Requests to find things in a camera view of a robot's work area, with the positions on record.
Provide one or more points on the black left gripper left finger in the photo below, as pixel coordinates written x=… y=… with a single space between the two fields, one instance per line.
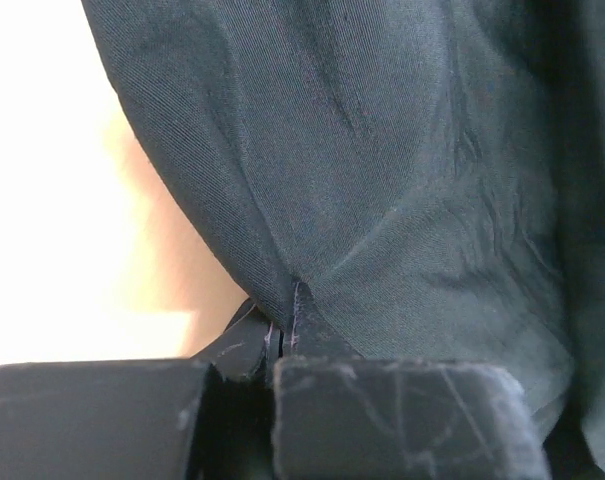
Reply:
x=204 y=417

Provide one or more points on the black long sleeve shirt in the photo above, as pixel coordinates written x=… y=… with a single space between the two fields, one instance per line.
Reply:
x=428 y=177

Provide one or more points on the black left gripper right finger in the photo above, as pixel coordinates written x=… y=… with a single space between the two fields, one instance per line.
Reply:
x=338 y=416

